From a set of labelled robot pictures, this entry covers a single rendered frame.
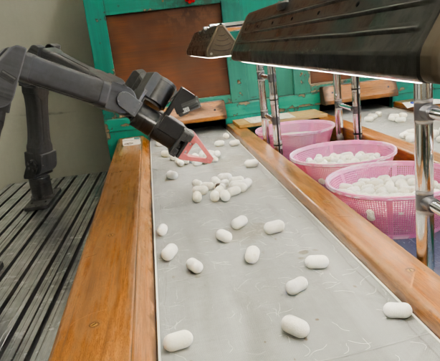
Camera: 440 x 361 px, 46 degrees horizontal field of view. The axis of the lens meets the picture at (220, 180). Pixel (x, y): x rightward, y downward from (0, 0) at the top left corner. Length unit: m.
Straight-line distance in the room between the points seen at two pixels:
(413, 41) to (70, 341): 0.49
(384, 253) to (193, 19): 1.42
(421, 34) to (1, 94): 0.84
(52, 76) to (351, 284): 0.68
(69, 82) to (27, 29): 1.79
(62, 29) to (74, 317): 2.25
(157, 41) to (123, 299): 1.41
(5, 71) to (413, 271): 0.76
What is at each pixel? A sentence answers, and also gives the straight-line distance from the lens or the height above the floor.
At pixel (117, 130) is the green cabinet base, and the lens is 2.01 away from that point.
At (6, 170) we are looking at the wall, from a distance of 2.98.
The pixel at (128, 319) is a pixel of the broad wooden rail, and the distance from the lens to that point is 0.66.
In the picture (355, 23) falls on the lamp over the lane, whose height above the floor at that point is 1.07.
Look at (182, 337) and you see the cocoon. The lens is 0.61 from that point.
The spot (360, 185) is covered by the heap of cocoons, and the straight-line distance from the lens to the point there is 1.17.
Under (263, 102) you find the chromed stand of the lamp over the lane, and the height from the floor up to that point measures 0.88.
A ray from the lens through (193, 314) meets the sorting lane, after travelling 0.69.
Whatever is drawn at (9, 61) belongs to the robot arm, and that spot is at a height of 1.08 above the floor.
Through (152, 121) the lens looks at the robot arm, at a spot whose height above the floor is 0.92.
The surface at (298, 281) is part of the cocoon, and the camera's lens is 0.70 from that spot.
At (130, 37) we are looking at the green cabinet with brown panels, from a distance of 2.00.
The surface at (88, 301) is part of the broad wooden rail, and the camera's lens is 0.72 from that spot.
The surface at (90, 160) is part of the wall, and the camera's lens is 2.87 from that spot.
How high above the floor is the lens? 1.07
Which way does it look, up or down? 15 degrees down
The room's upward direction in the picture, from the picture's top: 7 degrees counter-clockwise
